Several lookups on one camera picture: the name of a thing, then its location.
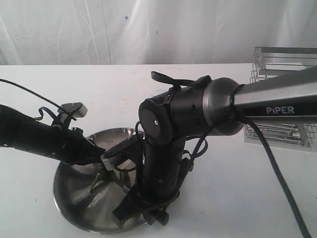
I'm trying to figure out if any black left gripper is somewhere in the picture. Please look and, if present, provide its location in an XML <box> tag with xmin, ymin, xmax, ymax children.
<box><xmin>53</xmin><ymin>127</ymin><xmax>105</xmax><ymax>165</ymax></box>

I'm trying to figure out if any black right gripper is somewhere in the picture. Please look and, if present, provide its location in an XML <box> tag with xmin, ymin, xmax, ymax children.
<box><xmin>112</xmin><ymin>136</ymin><xmax>185</xmax><ymax>227</ymax></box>

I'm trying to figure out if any dark green object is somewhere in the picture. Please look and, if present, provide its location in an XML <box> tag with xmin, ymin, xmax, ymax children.
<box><xmin>89</xmin><ymin>169</ymin><xmax>112</xmax><ymax>193</ymax></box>

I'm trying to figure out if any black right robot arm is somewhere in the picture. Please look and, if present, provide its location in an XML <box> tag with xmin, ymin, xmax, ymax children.
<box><xmin>112</xmin><ymin>67</ymin><xmax>317</xmax><ymax>227</ymax></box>

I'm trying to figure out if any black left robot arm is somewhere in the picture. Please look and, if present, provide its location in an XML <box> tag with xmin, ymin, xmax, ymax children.
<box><xmin>0</xmin><ymin>105</ymin><xmax>105</xmax><ymax>165</ymax></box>

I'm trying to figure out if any green vegetable piece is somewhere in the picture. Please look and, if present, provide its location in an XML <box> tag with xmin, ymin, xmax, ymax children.
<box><xmin>119</xmin><ymin>172</ymin><xmax>130</xmax><ymax>186</ymax></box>

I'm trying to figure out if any round stainless steel plate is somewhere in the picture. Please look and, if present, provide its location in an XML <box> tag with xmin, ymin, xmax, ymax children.
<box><xmin>53</xmin><ymin>127</ymin><xmax>181</xmax><ymax>234</ymax></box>

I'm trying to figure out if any white backdrop curtain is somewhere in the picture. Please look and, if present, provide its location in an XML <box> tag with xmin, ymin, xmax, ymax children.
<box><xmin>0</xmin><ymin>0</ymin><xmax>317</xmax><ymax>65</ymax></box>

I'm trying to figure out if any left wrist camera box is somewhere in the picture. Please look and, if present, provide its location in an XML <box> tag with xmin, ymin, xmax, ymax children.
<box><xmin>57</xmin><ymin>102</ymin><xmax>88</xmax><ymax>118</ymax></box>

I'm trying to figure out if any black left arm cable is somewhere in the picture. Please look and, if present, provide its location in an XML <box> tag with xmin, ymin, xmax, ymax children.
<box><xmin>0</xmin><ymin>78</ymin><xmax>61</xmax><ymax>110</ymax></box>

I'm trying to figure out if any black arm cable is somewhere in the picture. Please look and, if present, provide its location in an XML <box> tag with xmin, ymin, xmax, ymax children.
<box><xmin>244</xmin><ymin>116</ymin><xmax>313</xmax><ymax>238</ymax></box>
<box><xmin>0</xmin><ymin>78</ymin><xmax>61</xmax><ymax>110</ymax></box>

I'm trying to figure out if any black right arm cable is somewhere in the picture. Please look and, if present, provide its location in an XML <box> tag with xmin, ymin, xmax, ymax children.
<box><xmin>244</xmin><ymin>116</ymin><xmax>313</xmax><ymax>238</ymax></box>

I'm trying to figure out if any steel wire utensil rack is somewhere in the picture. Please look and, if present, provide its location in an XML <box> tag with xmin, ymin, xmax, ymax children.
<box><xmin>235</xmin><ymin>47</ymin><xmax>317</xmax><ymax>152</ymax></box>

